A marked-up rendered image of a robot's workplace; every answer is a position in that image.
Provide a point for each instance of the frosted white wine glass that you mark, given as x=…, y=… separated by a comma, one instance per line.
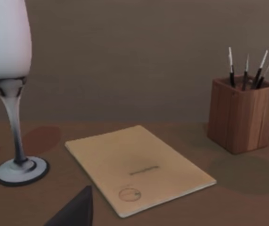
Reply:
x=7, y=58

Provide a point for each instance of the square wooden pen holder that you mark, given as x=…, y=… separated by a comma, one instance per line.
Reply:
x=241, y=116

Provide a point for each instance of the tan paper notebook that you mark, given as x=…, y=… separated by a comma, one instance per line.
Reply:
x=137, y=169

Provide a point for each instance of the black white-tipped pen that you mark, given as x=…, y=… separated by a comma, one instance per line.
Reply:
x=231, y=70
x=262, y=78
x=259, y=70

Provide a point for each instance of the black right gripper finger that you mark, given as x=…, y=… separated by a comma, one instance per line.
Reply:
x=77, y=209

